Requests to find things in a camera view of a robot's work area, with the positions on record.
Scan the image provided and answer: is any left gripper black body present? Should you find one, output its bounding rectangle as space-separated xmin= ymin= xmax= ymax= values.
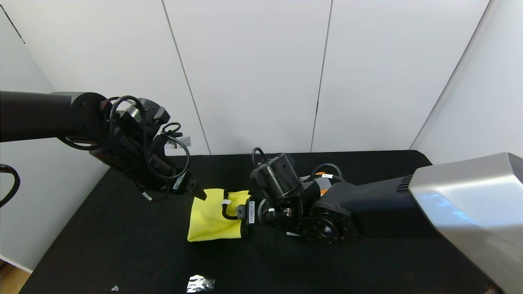
xmin=151 ymin=154 xmax=192 ymax=195

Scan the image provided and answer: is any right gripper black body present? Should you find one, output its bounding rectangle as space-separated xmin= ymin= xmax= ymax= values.
xmin=245 ymin=196 xmax=269 ymax=238

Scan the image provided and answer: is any yellow microfibre towel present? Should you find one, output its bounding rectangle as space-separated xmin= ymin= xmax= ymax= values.
xmin=187 ymin=188 xmax=252 ymax=243

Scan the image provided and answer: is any grey towel with orange stripe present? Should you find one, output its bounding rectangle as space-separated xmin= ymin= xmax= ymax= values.
xmin=315 ymin=171 xmax=332 ymax=196

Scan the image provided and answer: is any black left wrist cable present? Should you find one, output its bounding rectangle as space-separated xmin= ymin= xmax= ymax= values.
xmin=57 ymin=95 xmax=191 ymax=203

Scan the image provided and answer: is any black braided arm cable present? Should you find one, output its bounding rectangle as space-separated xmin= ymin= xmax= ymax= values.
xmin=0 ymin=164 xmax=21 ymax=208

